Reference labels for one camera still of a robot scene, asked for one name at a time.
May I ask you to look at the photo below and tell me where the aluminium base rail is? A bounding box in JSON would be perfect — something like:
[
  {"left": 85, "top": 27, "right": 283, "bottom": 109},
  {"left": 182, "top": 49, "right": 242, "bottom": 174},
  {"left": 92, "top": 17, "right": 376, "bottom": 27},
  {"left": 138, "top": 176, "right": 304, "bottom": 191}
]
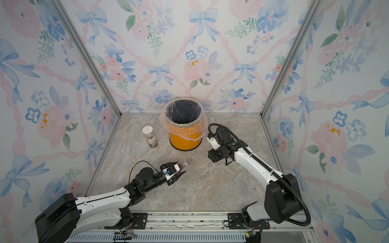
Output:
[{"left": 68, "top": 211, "right": 319, "bottom": 243}]

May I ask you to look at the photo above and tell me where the black corrugated cable conduit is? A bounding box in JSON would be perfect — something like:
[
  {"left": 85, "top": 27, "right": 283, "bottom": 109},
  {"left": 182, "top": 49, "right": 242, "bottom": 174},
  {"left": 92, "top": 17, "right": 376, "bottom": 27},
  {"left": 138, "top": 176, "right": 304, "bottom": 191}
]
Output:
[{"left": 208, "top": 123, "right": 312, "bottom": 227}]

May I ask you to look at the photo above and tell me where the white-lidded flower tea jar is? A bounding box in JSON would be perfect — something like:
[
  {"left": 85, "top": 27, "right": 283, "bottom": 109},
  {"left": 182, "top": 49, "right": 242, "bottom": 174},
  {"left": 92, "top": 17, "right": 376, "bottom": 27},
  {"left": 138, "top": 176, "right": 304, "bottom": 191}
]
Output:
[{"left": 142, "top": 126, "right": 158, "bottom": 148}]

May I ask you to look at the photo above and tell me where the clear plastic bin liner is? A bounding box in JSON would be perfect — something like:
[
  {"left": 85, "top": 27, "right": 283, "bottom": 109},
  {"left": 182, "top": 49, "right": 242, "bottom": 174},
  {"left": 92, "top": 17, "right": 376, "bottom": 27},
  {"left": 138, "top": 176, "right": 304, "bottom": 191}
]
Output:
[{"left": 159, "top": 98, "right": 208, "bottom": 141}]

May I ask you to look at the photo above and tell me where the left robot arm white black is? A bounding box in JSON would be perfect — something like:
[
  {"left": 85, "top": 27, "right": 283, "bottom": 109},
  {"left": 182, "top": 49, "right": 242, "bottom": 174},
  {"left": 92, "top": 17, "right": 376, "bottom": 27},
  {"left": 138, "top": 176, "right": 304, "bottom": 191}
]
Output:
[{"left": 35, "top": 162, "right": 185, "bottom": 243}]

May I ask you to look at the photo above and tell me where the clear jar with dried roses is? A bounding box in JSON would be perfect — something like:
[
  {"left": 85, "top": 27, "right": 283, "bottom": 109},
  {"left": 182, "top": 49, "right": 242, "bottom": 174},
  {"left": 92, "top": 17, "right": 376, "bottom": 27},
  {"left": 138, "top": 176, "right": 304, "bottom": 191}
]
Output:
[{"left": 178, "top": 155, "right": 196, "bottom": 171}]

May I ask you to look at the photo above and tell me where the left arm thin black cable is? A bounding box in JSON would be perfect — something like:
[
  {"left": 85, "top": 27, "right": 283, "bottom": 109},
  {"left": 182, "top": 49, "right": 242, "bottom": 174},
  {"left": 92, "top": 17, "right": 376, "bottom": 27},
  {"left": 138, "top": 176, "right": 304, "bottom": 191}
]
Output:
[{"left": 128, "top": 160, "right": 162, "bottom": 184}]

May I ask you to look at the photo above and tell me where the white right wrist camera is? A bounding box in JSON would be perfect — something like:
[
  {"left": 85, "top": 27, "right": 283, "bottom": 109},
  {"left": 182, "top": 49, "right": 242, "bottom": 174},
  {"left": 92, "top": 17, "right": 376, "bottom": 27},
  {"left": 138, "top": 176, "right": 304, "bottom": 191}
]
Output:
[{"left": 207, "top": 136, "right": 220, "bottom": 150}]

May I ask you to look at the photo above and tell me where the orange trash bin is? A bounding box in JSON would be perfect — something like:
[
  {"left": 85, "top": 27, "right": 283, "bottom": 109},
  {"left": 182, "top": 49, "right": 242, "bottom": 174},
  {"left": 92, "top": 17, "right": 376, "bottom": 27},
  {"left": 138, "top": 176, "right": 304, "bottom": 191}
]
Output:
[{"left": 160, "top": 98, "right": 207, "bottom": 151}]

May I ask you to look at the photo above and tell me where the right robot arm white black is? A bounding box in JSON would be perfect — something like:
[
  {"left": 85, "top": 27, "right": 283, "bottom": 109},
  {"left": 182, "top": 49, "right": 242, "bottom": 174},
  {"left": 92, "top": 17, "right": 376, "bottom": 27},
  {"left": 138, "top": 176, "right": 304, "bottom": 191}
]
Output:
[{"left": 207, "top": 123, "right": 311, "bottom": 230}]

